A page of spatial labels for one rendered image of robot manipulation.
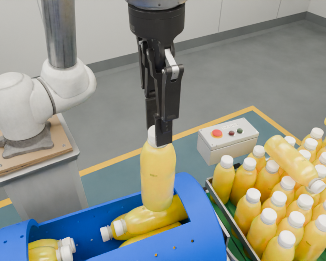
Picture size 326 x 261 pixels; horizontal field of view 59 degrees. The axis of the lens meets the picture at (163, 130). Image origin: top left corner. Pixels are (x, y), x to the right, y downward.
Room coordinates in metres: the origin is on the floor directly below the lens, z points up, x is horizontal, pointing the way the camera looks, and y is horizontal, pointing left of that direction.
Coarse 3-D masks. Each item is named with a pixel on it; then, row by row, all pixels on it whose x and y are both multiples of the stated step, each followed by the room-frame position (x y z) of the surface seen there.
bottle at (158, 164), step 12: (144, 144) 0.40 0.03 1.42; (168, 144) 0.39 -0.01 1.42; (144, 156) 0.38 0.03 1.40; (156, 156) 0.37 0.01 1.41; (168, 156) 0.37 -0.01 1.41; (144, 168) 0.37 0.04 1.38; (156, 168) 0.36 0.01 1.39; (168, 168) 0.37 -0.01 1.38; (144, 180) 0.37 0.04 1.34; (156, 180) 0.36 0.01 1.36; (168, 180) 0.37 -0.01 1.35; (144, 192) 0.37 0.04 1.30; (156, 192) 0.36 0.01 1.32; (168, 192) 0.37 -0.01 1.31; (144, 204) 0.37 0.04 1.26; (156, 204) 0.36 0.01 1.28; (168, 204) 0.37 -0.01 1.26
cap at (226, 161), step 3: (225, 156) 0.66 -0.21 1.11; (228, 156) 0.66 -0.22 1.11; (222, 159) 0.65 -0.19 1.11; (225, 159) 0.65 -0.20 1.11; (228, 159) 0.65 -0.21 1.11; (231, 159) 0.65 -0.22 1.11; (222, 162) 0.64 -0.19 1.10; (225, 162) 0.64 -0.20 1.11; (228, 162) 0.64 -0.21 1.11; (231, 162) 0.64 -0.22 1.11; (225, 165) 0.64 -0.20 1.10; (228, 165) 0.63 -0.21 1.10; (231, 165) 0.64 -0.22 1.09
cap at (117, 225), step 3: (114, 222) 0.41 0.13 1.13; (117, 222) 0.41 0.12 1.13; (120, 222) 0.41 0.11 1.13; (114, 225) 0.40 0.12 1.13; (117, 225) 0.40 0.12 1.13; (120, 225) 0.40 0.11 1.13; (114, 228) 0.41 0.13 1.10; (117, 228) 0.39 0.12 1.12; (120, 228) 0.39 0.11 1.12; (117, 231) 0.39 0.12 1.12; (120, 231) 0.39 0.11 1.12; (123, 231) 0.39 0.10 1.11; (117, 234) 0.38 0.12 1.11; (120, 234) 0.39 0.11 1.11
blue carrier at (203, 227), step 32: (192, 192) 0.42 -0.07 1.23; (32, 224) 0.38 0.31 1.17; (64, 224) 0.43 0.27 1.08; (96, 224) 0.45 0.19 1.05; (192, 224) 0.35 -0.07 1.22; (0, 256) 0.27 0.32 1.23; (96, 256) 0.28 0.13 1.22; (128, 256) 0.28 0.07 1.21; (160, 256) 0.29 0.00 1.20; (192, 256) 0.30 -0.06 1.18; (224, 256) 0.31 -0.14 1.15
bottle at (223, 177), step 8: (216, 168) 0.65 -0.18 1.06; (224, 168) 0.64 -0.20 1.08; (232, 168) 0.64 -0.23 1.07; (216, 176) 0.63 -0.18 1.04; (224, 176) 0.62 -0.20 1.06; (232, 176) 0.63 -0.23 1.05; (216, 184) 0.63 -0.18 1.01; (224, 184) 0.62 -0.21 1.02; (232, 184) 0.63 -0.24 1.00; (216, 192) 0.62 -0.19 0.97; (224, 192) 0.62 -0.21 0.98; (224, 200) 0.62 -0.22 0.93
